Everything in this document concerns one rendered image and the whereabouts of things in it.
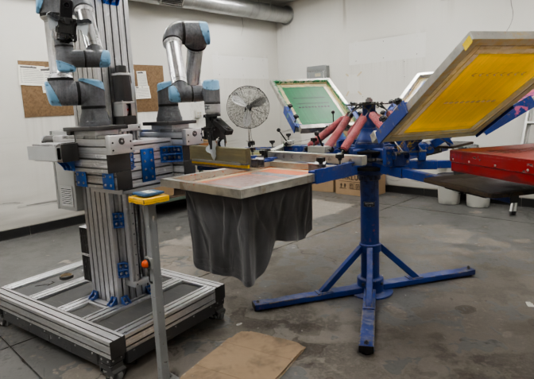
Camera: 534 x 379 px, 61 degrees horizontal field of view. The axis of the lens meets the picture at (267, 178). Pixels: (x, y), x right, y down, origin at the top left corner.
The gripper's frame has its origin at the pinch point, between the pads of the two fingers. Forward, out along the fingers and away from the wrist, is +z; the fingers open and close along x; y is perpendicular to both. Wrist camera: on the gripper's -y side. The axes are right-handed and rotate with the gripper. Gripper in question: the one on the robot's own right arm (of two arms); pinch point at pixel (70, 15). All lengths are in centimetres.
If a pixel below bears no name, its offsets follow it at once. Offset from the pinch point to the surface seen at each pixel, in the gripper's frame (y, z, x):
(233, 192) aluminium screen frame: 62, 18, -62
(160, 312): 122, -10, -43
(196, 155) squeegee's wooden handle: 50, -24, -61
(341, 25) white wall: -136, -383, -410
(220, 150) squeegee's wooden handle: 46, -6, -66
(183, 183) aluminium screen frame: 63, -15, -52
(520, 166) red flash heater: 42, 91, -136
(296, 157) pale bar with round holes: 50, -40, -129
